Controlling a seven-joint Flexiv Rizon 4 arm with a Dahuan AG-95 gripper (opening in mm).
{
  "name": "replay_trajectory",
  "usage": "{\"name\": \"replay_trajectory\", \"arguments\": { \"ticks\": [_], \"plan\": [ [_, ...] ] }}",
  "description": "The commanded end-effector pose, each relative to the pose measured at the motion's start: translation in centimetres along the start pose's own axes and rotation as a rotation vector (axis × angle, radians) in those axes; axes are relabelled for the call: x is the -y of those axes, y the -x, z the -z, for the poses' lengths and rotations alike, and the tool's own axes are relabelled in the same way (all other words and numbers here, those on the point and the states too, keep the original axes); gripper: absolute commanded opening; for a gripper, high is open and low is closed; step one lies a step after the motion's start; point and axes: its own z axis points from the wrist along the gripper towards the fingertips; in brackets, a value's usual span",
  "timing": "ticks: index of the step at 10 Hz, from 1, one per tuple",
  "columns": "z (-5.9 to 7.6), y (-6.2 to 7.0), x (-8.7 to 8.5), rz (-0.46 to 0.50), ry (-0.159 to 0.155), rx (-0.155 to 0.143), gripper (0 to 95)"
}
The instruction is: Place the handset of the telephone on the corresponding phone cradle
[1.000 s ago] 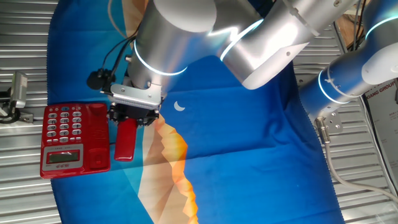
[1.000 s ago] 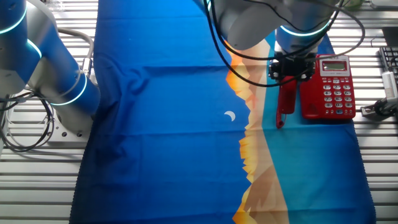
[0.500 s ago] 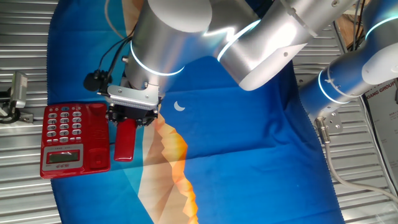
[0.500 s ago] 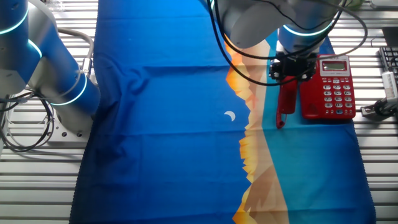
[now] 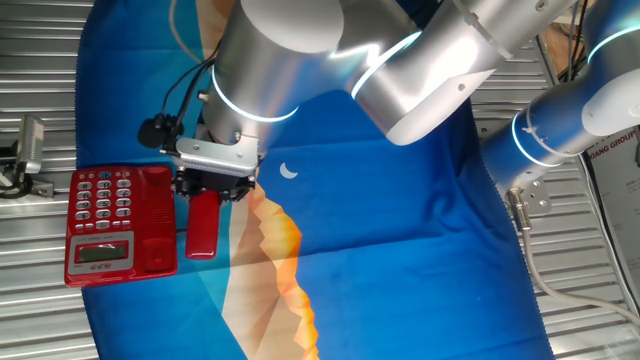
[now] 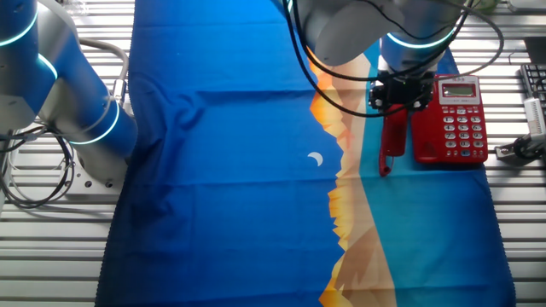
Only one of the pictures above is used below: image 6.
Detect black cable bundle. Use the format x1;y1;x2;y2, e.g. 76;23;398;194
0;125;78;210

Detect white device at edge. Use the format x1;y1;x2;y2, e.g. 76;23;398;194
494;131;546;167

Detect black keyboard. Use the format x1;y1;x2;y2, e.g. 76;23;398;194
519;63;546;101

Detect black cable with plug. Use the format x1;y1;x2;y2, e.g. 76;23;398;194
291;0;473;82

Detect blue landscape print cloth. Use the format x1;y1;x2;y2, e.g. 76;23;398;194
94;0;517;307

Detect silver camera on stand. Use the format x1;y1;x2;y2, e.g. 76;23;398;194
523;97;546;136

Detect red telephone handset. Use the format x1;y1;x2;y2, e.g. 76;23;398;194
380;104;409;158

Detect grey flat device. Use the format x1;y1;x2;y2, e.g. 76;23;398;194
507;0;546;13

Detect black rectangular object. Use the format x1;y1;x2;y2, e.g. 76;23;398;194
524;37;546;65

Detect red telephone base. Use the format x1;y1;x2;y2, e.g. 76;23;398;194
409;74;490;165

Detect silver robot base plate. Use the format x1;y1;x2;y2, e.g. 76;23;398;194
59;157;125;196

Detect thick grey robot cable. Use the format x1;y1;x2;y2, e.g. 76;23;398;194
74;37;130;107

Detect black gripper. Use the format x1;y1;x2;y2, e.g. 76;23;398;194
368;74;437;113

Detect red coiled telephone cord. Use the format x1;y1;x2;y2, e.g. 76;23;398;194
378;121;396;177

